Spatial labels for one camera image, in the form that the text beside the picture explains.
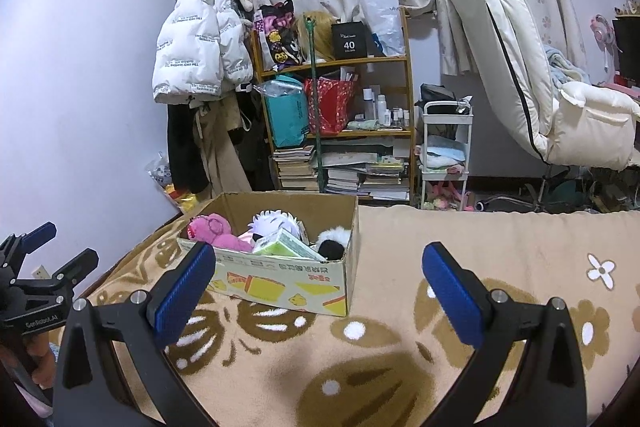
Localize black monitor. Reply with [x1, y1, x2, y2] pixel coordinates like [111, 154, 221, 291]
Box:
[612, 17, 640, 82]

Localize green tissue pack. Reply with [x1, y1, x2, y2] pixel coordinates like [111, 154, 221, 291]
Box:
[251, 227, 326, 263]

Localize wooden shelf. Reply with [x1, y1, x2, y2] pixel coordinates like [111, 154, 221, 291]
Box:
[250, 9, 416, 202]

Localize pink desk fan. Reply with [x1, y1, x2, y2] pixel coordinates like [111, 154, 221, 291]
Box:
[590, 13, 623, 72]

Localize teal bag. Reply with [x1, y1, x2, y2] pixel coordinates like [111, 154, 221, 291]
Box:
[260, 77, 311, 150]

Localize white puffer jacket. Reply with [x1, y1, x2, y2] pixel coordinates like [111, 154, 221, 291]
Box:
[152, 0, 256, 105]

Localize green pole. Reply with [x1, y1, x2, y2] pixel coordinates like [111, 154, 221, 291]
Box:
[305, 19, 323, 192]

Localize white plastic bag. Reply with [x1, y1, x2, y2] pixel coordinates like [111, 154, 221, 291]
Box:
[360, 0, 406, 58]

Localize beige patterned blanket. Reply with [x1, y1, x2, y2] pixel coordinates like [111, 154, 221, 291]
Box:
[82, 202, 640, 427]

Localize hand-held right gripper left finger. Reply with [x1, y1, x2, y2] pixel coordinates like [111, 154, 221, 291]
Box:
[52, 241, 217, 427]

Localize stack of magazines and books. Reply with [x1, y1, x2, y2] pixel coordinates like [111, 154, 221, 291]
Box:
[320, 152, 411, 202]

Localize pile of snack bags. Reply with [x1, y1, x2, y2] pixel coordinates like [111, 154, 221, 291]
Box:
[147, 152, 201, 212]

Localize person's left hand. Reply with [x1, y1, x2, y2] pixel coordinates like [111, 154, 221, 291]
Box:
[25, 342, 57, 390]

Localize panda plush toy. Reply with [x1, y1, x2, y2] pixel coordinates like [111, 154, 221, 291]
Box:
[315, 227, 349, 260]

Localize light blue blanket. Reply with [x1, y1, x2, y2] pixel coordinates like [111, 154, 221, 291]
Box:
[545, 47, 591, 85]

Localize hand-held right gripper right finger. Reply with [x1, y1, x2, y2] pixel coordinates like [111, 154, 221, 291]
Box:
[421, 242, 587, 427]

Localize pink plush bear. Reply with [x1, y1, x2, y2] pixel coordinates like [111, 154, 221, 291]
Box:
[187, 213, 253, 253]

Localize red patterned bag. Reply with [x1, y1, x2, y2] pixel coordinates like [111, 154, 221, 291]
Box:
[304, 74, 358, 136]

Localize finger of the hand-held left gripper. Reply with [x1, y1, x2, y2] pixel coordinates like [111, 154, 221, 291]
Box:
[0, 221, 57, 278]
[10, 248, 99, 303]

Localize blue cloth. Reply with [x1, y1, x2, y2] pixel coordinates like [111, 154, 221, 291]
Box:
[425, 142, 468, 170]

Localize white-haired plush doll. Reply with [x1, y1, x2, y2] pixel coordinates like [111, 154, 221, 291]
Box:
[247, 209, 307, 243]

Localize white trolley cart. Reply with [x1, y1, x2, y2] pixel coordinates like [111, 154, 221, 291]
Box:
[419, 101, 473, 210]

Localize colourful printed bag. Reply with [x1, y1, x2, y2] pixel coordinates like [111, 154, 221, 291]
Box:
[255, 0, 303, 70]

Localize black bag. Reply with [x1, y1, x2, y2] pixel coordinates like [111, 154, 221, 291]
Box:
[419, 83, 471, 115]

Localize blonde wig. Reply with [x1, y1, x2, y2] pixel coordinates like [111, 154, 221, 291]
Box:
[292, 12, 336, 62]

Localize white padded chair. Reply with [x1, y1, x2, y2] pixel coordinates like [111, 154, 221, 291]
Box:
[446, 0, 640, 214]

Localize stack of old books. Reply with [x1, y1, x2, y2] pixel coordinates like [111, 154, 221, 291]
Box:
[272, 146, 318, 192]

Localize black coat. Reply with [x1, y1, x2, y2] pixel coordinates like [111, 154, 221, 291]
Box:
[167, 102, 211, 195]

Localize beige garment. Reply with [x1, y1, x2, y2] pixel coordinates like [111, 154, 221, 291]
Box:
[192, 99, 253, 195]

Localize black box with white print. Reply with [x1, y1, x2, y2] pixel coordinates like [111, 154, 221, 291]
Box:
[331, 22, 368, 60]

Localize pink toys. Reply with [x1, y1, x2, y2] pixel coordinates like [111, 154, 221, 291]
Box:
[422, 182, 468, 210]

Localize printed cardboard box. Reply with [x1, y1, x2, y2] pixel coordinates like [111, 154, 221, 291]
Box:
[177, 192, 360, 318]

